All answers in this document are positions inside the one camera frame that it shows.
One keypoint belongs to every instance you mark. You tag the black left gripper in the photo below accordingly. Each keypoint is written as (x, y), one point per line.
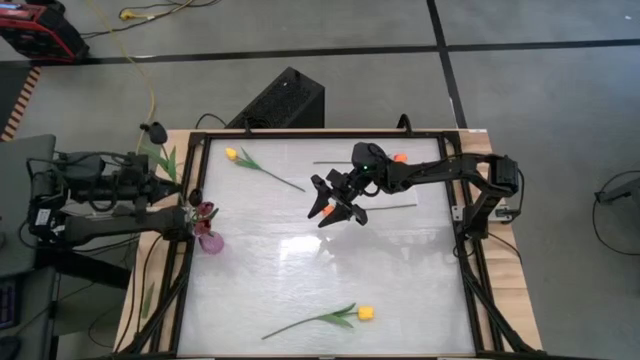
(135, 187)

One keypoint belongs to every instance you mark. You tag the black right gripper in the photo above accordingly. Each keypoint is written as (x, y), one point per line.
(345, 187)

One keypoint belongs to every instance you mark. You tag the orange artificial tulip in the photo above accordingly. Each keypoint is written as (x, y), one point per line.
(328, 210)
(400, 158)

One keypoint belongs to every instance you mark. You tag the yellow artificial tulip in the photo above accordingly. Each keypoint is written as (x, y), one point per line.
(230, 154)
(366, 313)

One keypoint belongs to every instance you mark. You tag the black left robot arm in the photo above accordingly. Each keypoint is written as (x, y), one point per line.
(110, 225)

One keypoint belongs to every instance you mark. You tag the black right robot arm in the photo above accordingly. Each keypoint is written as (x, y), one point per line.
(450, 172)

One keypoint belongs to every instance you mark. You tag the purple glass vase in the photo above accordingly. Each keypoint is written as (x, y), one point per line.
(212, 244)

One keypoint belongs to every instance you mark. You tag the black computer tower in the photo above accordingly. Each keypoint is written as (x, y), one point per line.
(285, 100)

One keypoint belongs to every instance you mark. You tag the grey desk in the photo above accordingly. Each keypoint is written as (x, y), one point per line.
(15, 165)

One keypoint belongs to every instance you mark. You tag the black orange-striped floor ramp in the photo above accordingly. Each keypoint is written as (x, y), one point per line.
(12, 90)

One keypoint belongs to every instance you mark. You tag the dark keyboard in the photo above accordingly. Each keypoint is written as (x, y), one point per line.
(7, 305)

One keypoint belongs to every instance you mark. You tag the red and black equipment case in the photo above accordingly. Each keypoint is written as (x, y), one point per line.
(40, 35)

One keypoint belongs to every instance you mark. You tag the dark grey floor stand leg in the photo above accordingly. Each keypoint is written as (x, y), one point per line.
(620, 192)

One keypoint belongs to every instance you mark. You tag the black metal table frame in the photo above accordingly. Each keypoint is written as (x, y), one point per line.
(325, 135)

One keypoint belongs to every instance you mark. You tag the grey metal mount plate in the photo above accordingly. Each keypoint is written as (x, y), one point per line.
(500, 214)

